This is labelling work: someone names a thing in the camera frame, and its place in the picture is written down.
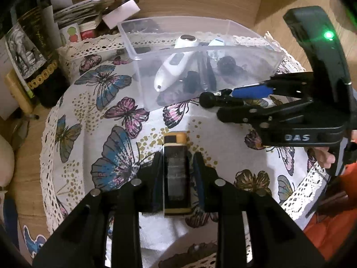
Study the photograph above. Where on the brown and gold lighter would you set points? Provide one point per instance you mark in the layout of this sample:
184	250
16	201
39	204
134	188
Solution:
176	175

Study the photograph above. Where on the white handheld thermometer device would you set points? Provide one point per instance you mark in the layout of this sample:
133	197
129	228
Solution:
173	66

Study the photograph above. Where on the white butterfly print cloth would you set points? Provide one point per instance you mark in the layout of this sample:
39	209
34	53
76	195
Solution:
99	135

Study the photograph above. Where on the silver metal cylinder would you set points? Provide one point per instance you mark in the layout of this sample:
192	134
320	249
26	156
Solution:
207	75

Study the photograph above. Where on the black perforated round strainer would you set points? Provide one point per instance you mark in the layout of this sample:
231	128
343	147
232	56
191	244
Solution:
227	66

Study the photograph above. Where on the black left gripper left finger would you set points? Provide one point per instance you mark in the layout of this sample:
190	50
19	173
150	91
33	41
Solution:
80	240

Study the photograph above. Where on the small white blue device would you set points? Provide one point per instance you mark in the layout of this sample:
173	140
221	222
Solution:
217	42

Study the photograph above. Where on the black clip-on microphone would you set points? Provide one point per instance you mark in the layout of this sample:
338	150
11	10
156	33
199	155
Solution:
222	98

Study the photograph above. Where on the bunch of silver keys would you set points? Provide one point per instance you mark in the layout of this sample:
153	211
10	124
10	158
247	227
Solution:
191	83

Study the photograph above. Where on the clear plastic storage box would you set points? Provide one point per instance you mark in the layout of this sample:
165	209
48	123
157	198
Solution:
150	41

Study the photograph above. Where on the small white cardboard box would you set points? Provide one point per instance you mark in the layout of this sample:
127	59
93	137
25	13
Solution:
120	14

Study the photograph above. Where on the person's right hand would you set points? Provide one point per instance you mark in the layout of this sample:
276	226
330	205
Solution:
326	159

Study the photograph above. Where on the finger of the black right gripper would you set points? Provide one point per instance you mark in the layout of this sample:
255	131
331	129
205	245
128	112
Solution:
293	115
296	85

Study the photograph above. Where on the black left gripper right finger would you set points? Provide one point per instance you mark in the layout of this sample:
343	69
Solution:
253	229

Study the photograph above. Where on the dark wine bottle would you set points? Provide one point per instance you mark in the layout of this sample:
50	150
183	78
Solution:
33	55

